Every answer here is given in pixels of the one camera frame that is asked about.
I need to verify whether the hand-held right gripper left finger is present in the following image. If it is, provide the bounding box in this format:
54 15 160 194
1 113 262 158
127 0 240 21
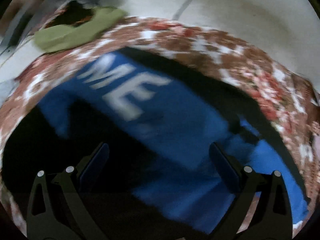
26 142 110 240

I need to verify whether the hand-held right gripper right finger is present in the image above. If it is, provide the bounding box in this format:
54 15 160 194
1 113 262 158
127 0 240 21
208 142 293 240

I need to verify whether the blue and black jersey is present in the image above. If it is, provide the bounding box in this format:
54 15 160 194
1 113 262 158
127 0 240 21
5 47 310 233

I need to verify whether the floral brown blanket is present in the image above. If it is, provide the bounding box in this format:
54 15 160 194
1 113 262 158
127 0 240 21
0 4 320 238

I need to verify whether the olive green cloth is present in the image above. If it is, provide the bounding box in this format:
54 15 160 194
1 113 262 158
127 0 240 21
34 7 126 53

